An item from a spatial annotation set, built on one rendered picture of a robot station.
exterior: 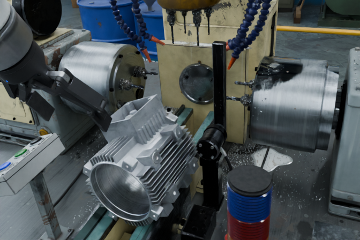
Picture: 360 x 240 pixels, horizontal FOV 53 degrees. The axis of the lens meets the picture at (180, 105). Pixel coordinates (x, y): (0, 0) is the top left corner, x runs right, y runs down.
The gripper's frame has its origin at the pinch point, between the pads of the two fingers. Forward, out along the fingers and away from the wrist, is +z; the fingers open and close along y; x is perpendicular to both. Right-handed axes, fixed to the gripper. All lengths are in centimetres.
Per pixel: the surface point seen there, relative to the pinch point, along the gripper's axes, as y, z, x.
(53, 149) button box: 14.0, 15.1, 2.7
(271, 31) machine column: -23, 54, -72
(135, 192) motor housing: -4.8, 26.4, 5.5
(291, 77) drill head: -36, 23, -30
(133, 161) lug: -10.4, 9.0, 3.4
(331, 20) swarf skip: -42, 326, -337
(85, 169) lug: 1.9, 13.1, 6.0
